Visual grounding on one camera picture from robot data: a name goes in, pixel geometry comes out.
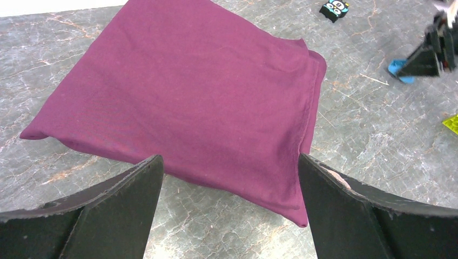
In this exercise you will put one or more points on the yellow-green plastic block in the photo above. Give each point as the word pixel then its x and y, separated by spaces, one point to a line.
pixel 452 124

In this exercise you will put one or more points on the blue plastic block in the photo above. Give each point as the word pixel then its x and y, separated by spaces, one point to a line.
pixel 395 66

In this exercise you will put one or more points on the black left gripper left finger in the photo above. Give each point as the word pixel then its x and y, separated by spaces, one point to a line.
pixel 111 219

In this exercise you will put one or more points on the black owl number block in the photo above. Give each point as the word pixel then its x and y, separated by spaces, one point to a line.
pixel 334 10

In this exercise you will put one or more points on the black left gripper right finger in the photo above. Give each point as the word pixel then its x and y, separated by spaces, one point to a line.
pixel 351 219

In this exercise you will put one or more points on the maroon cloth wrap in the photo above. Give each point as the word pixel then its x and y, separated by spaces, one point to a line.
pixel 226 104

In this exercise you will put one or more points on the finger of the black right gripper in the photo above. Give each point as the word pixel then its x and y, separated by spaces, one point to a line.
pixel 449 45
pixel 423 62

